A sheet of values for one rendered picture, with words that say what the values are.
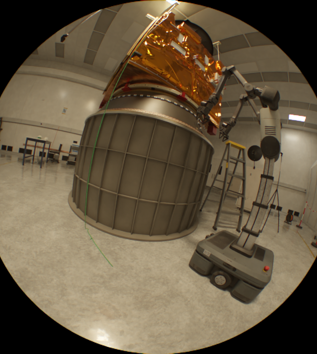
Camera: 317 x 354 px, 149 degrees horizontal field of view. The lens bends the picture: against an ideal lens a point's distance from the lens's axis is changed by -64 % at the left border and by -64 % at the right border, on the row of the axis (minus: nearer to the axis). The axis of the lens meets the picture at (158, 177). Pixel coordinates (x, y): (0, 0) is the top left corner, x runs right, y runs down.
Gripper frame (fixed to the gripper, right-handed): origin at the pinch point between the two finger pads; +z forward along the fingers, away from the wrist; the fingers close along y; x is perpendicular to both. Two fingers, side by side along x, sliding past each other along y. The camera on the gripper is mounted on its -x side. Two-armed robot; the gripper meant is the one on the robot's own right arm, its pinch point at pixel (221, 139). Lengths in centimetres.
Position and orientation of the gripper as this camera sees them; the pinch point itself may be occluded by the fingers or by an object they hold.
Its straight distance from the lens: 150.1
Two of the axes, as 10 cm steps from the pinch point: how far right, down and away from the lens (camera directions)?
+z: -4.8, 7.5, 4.6
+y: -7.9, -1.4, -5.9
